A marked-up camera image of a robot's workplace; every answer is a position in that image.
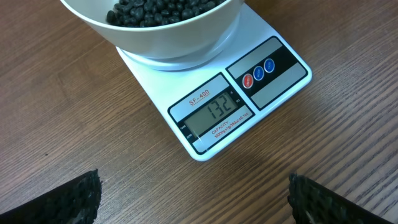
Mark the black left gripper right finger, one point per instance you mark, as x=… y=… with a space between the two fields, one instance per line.
x=313 y=203

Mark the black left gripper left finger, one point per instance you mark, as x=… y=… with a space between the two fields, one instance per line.
x=76 y=201

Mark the white digital kitchen scale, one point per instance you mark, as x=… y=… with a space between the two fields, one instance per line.
x=213 y=97

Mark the black beans in bowl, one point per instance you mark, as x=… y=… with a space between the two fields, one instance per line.
x=151 y=13

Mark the white bowl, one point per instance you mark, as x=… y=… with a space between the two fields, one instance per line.
x=169 y=41

